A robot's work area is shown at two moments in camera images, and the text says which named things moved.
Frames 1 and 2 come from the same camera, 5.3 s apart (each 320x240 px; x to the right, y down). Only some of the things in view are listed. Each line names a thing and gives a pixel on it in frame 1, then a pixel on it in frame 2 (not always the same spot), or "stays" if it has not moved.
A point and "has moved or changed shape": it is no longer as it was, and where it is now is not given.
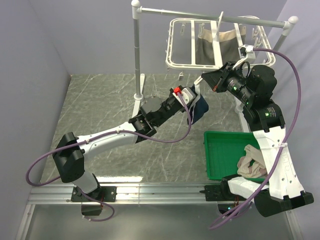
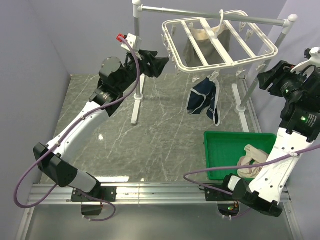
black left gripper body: [171, 109] -> [131, 70]
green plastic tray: [223, 149] stays
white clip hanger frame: [217, 43] has moved or changed shape
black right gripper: [216, 79] -> [277, 75]
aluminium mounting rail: [127, 194] stays
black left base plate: [102, 194] stays
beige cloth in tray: [253, 165] stays
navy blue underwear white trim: [200, 106] has moved or changed shape
